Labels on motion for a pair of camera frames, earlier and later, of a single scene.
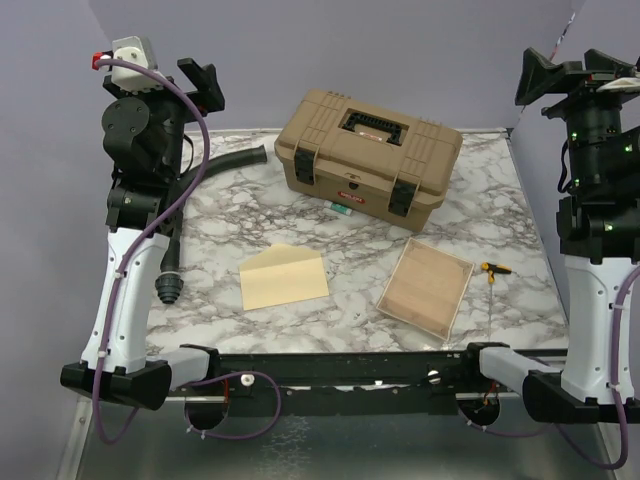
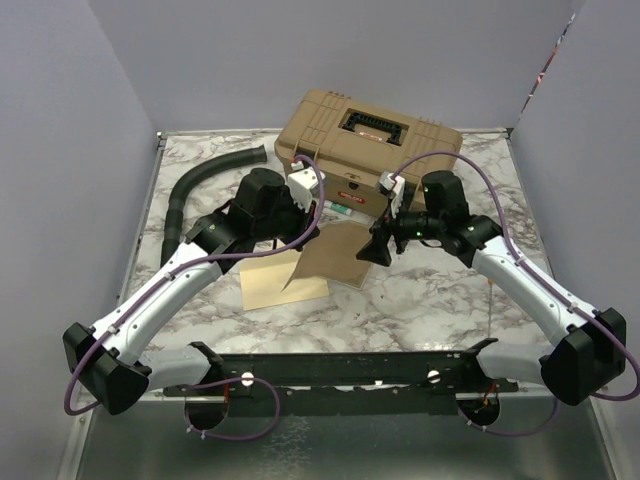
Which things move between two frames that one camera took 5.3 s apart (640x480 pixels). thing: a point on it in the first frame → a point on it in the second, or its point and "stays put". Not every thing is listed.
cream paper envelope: (281, 275) stays put
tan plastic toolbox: (377, 158) stays put
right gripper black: (541, 76) → (377, 249)
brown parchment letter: (427, 288) → (333, 253)
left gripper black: (207, 96) → (305, 218)
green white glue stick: (338, 207) stays put
